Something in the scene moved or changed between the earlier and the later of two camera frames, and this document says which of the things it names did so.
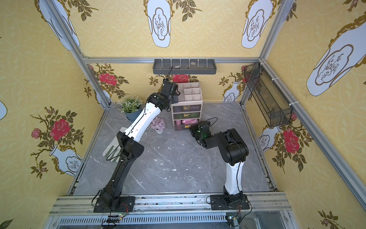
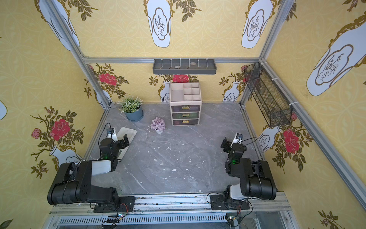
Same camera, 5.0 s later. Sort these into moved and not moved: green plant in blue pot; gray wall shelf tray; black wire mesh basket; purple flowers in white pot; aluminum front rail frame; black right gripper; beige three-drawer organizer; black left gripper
Moved: black right gripper; black left gripper
Not moved: black wire mesh basket; beige three-drawer organizer; purple flowers in white pot; aluminum front rail frame; gray wall shelf tray; green plant in blue pot
